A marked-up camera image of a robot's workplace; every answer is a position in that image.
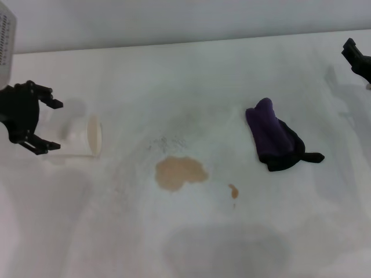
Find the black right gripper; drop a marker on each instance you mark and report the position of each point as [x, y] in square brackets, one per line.
[362, 69]

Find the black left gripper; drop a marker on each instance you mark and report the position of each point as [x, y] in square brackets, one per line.
[17, 113]

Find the white paper cup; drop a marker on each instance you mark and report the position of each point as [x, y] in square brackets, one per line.
[92, 136]

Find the purple rag with black edge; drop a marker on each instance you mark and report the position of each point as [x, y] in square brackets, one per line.
[271, 131]

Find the large brown water stain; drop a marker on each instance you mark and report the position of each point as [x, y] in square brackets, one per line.
[176, 173]

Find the small brown water stain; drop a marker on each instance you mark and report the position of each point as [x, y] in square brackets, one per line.
[234, 192]

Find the white vented left wrist camera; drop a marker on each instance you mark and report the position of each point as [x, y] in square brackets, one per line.
[5, 40]

